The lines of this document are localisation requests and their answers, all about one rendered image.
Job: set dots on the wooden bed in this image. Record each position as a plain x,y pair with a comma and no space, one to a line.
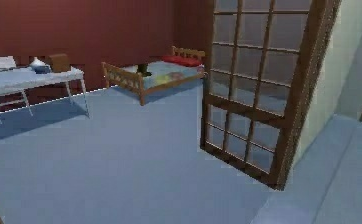
155,78

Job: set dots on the red pillow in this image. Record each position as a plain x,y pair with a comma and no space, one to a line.
181,60

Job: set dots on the dark green object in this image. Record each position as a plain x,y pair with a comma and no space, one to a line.
143,69

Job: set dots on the brown glass-paned door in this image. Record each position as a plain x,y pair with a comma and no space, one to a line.
255,86

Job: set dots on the brown box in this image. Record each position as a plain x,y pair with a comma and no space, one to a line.
59,62

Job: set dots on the white blue bowl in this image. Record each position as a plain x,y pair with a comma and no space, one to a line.
39,66

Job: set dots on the white table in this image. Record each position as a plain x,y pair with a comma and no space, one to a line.
29,78

